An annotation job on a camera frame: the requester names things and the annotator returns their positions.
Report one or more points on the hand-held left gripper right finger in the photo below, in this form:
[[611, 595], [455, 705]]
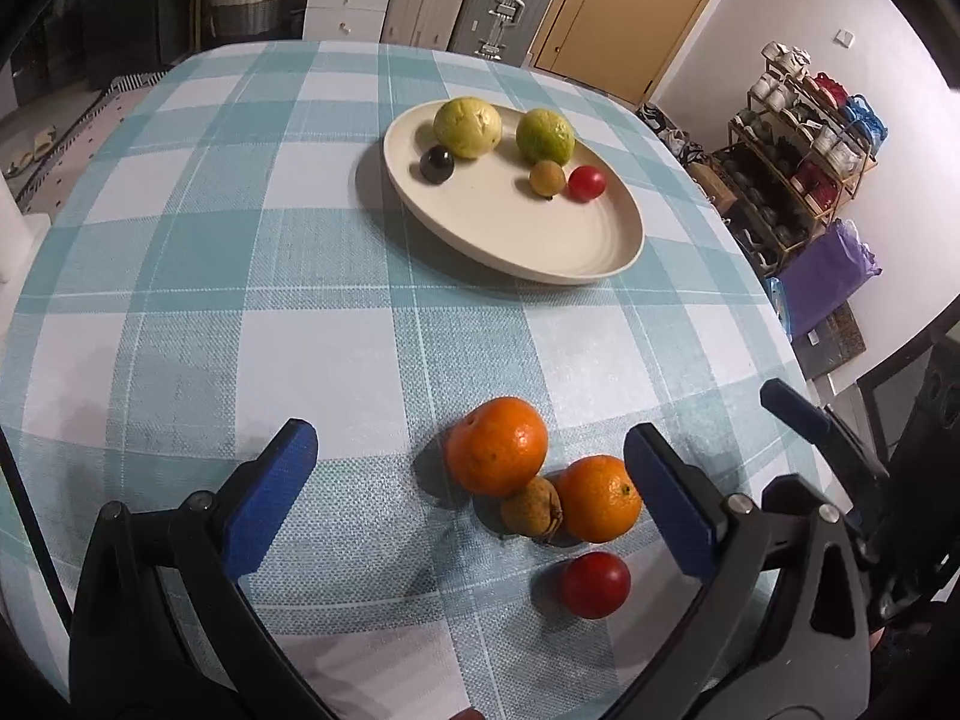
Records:
[[675, 502]]

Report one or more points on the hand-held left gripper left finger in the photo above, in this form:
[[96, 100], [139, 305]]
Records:
[[270, 495]]

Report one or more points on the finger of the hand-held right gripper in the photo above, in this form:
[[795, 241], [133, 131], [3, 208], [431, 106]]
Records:
[[795, 405], [791, 491]]

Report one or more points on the orange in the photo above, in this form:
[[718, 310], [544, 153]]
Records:
[[496, 446], [600, 499]]

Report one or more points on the red tomato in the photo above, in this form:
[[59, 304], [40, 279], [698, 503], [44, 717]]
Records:
[[595, 583], [586, 183]]

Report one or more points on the small yellow-brown fruit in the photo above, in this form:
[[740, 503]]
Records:
[[529, 508], [546, 178]]

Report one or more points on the cream round plate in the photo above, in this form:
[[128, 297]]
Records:
[[510, 229]]

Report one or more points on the green lime fruit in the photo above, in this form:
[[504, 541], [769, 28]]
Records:
[[545, 135]]

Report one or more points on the dark plum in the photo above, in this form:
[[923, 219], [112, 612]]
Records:
[[436, 165]]

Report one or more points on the yellow guava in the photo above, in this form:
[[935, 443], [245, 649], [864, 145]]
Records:
[[466, 127]]

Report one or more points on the dark floor mat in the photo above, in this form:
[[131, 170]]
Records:
[[832, 341]]

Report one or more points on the blue plastic bag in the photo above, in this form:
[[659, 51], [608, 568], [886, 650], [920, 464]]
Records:
[[778, 307]]

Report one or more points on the purple bag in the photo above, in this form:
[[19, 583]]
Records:
[[829, 277]]

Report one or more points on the teal checked tablecloth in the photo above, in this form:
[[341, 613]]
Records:
[[225, 277]]

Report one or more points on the brown cardboard box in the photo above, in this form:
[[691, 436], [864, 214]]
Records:
[[712, 187]]

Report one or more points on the shoe rack with shoes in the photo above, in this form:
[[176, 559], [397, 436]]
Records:
[[802, 150]]

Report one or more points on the pile of shoes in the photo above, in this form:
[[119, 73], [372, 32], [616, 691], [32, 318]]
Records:
[[675, 139]]

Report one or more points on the pair of beige slippers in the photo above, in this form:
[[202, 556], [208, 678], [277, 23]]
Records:
[[34, 150]]

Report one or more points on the striped floor mat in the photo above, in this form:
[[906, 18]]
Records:
[[90, 112]]

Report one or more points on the yellow wooden door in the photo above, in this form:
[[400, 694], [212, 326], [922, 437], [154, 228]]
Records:
[[622, 7]]

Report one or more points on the silver suitcase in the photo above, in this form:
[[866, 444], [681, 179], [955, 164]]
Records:
[[506, 0]]

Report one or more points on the white light switch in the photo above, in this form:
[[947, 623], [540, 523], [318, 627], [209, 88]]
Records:
[[845, 37]]

